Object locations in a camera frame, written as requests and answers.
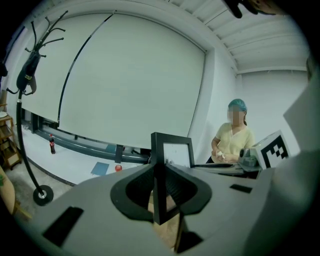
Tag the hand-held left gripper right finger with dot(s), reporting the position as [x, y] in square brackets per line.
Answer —
[225, 212]

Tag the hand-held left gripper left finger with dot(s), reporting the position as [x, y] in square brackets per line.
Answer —
[100, 212]

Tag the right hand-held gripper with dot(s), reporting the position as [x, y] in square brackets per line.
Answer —
[272, 150]

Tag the black framed picture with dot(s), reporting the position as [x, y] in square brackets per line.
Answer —
[157, 150]

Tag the teal book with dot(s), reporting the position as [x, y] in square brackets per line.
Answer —
[100, 168]

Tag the red apple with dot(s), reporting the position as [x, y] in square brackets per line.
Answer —
[118, 168]

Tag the cola bottle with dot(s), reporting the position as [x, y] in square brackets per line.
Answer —
[52, 146]

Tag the wooden side table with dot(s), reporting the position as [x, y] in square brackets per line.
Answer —
[6, 195]

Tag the wooden shelf rack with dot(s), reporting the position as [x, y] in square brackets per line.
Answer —
[10, 150]

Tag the white roller blind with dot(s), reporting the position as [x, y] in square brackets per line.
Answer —
[55, 75]
[137, 87]

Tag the black bag on coat rack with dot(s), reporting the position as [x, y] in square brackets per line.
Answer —
[28, 70]

